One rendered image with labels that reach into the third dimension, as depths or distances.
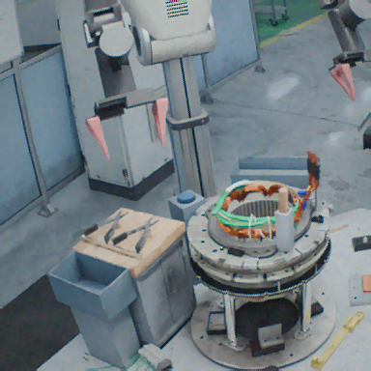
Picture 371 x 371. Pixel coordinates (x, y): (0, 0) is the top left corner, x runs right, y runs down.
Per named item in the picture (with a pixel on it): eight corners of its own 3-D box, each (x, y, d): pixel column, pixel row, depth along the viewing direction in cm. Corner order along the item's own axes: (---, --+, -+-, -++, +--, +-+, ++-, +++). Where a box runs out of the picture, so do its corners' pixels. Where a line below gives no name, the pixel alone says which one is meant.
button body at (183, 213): (215, 274, 159) (205, 198, 147) (195, 286, 156) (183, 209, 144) (201, 265, 165) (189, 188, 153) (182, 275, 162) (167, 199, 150)
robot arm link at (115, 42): (125, 14, 99) (81, 24, 97) (131, -9, 88) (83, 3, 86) (139, 67, 99) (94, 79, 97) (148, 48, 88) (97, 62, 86)
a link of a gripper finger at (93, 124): (138, 150, 93) (125, 96, 93) (97, 161, 91) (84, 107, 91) (134, 155, 99) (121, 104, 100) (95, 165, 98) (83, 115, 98)
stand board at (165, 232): (135, 277, 120) (133, 269, 119) (73, 256, 130) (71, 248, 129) (185, 230, 134) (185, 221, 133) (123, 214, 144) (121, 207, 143)
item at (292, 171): (322, 240, 165) (321, 156, 152) (320, 261, 156) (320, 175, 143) (245, 241, 172) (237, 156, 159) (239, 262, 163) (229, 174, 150)
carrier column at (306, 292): (306, 335, 127) (309, 271, 117) (298, 332, 128) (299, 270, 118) (310, 328, 128) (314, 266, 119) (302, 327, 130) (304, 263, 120)
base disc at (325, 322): (294, 385, 113) (294, 384, 113) (159, 342, 135) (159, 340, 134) (357, 289, 139) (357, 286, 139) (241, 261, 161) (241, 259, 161)
